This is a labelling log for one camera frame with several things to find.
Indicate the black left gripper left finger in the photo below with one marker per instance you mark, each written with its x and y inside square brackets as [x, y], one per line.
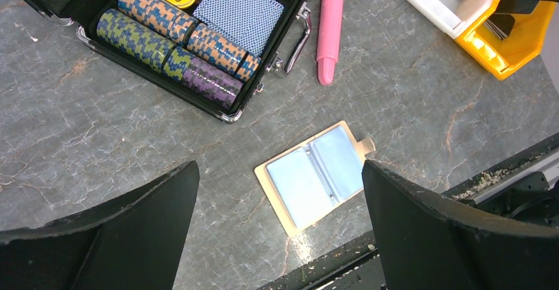
[133, 241]

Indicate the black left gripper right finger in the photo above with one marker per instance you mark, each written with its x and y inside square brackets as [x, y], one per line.
[429, 241]

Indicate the black VIP credit card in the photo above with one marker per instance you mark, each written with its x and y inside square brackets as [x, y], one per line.
[509, 7]

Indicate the beige leather card holder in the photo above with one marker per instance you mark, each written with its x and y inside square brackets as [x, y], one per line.
[313, 178]

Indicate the black card in yellow bin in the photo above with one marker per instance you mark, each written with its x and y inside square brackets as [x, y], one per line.
[500, 25]

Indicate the blue playing card deck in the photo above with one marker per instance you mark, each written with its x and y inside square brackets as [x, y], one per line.
[247, 23]

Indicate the yellow plastic bin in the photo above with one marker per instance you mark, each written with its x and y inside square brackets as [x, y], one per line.
[499, 57]

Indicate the green purple chip stack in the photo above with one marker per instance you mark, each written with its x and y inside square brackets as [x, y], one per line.
[167, 58]

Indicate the black poker chip case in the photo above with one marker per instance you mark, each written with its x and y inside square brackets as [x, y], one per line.
[281, 52]

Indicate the pink cylindrical device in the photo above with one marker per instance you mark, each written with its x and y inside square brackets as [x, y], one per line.
[329, 33]

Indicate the blue orange chip stack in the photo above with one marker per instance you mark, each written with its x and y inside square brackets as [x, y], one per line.
[193, 35]

